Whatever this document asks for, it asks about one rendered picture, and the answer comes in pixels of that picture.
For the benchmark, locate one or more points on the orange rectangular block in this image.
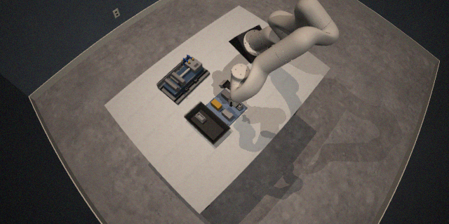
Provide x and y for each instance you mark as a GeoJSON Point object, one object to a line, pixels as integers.
{"type": "Point", "coordinates": [216, 104]}

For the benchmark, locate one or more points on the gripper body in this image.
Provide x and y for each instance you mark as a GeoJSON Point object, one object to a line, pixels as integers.
{"type": "Point", "coordinates": [233, 103]}

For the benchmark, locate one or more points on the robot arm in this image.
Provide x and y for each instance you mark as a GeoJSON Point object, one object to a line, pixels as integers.
{"type": "Point", "coordinates": [290, 39]}

